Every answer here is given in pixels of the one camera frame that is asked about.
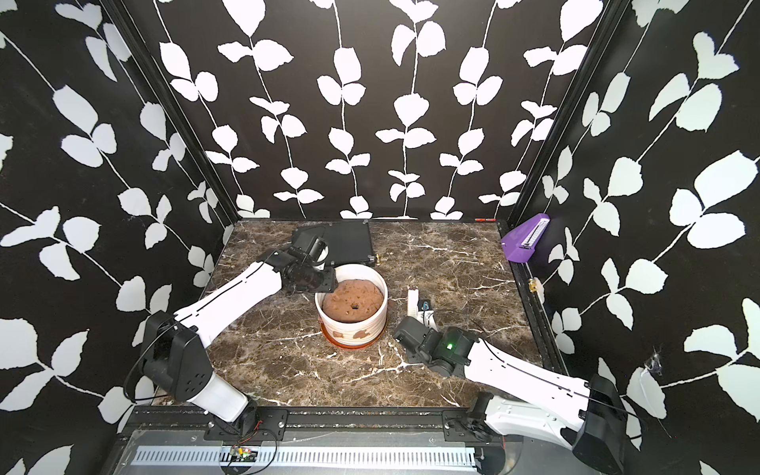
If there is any white ceramic pot with mud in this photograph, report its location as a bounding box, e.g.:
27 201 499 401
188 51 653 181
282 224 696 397
315 264 389 350

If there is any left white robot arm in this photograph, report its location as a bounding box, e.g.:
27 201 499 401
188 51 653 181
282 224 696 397
129 233 338 433

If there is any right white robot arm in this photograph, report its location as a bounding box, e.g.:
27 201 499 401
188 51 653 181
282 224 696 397
393 317 631 474

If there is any black hard case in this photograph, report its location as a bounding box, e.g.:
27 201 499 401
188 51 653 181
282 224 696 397
291 220 377 267

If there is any black front mounting rail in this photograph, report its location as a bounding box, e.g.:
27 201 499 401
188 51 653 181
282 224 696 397
204 406 536 447

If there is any purple wall bracket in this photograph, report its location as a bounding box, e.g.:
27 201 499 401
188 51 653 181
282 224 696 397
500 213 550 263

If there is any white slotted cable duct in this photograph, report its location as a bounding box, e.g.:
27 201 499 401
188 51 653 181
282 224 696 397
127 445 477 471

